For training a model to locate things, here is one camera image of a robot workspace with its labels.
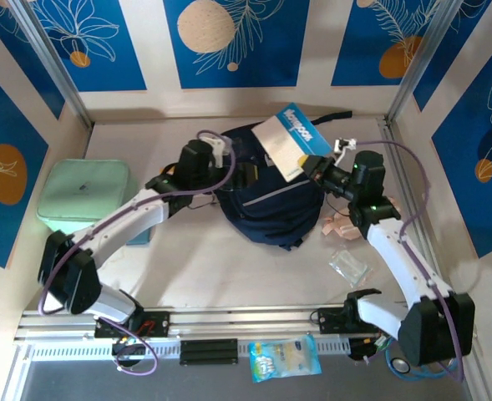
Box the white slotted cable duct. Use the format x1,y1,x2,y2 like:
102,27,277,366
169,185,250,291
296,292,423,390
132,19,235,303
28,338,351,363

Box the small teal box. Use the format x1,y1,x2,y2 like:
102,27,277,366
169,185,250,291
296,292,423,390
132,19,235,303
124,227,153,247

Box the left black connector board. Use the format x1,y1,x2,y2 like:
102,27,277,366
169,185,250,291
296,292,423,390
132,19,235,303
111,338,147,357

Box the right aluminium frame post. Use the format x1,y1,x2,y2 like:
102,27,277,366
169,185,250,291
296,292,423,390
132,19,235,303
385,0,466,124

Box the black ribbed block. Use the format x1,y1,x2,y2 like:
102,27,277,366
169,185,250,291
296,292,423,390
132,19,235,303
180,338,239,367

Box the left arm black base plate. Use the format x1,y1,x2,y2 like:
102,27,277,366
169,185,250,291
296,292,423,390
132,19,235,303
94,311,170,338

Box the navy blue student backpack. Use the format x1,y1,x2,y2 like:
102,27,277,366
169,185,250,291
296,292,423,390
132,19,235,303
214,110,353,252

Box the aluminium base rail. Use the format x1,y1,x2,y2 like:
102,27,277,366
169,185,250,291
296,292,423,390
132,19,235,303
13,302,479,342

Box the right black connector board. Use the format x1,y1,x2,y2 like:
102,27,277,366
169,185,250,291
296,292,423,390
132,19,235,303
348,335,391,364

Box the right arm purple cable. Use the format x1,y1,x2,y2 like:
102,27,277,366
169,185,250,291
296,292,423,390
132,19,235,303
353,140,466,383

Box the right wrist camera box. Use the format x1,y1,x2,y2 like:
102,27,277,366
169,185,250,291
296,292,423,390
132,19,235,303
332,137,358,166

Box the mint green lunch bag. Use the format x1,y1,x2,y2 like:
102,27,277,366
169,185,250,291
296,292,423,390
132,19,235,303
35,159,138,234

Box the clear plastic bag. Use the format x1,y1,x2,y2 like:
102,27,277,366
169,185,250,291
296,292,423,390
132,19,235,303
327,249,373,288

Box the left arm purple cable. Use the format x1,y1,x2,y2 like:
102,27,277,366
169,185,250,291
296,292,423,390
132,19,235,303
38,129,236,373

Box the blue and white notebook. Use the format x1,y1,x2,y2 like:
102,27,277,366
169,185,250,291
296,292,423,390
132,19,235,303
251,102,333,184

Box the black connector board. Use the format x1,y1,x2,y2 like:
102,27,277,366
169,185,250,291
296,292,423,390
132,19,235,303
348,335,391,364
111,338,147,357

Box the grey metal panel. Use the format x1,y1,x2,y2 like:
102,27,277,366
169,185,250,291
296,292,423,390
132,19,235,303
18,359,474,401

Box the left aluminium frame post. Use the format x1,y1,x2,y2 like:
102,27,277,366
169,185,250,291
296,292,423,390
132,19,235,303
9,0,94,129

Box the blue snack packet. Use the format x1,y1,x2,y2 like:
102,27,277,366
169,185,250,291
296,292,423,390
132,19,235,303
248,333,322,383

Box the aluminium frame post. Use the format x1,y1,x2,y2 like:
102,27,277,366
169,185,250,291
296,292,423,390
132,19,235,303
9,0,94,129
385,0,466,124

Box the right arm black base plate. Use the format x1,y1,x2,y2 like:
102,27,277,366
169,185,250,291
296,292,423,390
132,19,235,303
311,307,393,335

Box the blue stethoscope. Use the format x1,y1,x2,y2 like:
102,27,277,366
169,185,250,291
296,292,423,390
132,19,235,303
385,346,464,382

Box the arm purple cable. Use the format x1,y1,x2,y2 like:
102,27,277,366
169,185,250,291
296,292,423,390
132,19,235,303
353,140,466,383
38,129,236,373

